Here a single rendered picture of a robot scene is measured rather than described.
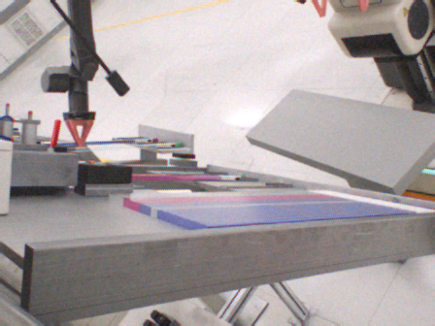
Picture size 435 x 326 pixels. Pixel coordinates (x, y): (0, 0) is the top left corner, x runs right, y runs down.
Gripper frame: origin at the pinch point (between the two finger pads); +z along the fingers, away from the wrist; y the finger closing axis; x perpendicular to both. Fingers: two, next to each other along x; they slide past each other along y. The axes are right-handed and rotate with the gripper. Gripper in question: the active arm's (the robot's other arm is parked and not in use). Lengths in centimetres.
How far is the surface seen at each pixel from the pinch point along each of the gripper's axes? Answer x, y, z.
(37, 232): -39, 92, 6
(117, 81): -15, 58, -12
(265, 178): 25, 52, 8
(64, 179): -28, 69, 3
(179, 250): -29, 101, 8
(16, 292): -25.8, 28.1, 31.2
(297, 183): 26, 62, 9
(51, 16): 225, -713, -198
